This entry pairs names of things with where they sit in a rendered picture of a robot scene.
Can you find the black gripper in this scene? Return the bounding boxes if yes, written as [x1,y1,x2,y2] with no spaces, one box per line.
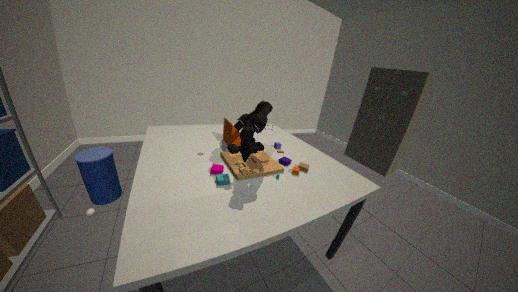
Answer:
[227,140,264,162]

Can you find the magenta block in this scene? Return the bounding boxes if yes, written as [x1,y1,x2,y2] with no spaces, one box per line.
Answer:
[210,164,223,175]

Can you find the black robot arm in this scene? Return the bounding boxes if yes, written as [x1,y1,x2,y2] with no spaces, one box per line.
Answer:
[234,101,273,154]

